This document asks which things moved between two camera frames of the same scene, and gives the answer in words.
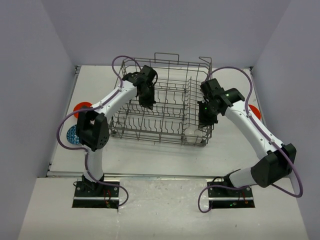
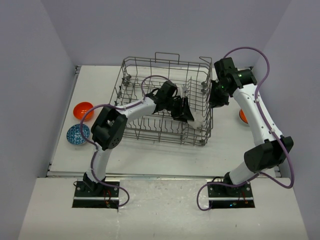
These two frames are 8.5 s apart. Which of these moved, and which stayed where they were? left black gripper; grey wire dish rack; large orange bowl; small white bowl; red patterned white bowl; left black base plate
Moved: small white bowl; left black gripper
Stayed: large orange bowl; red patterned white bowl; left black base plate; grey wire dish rack
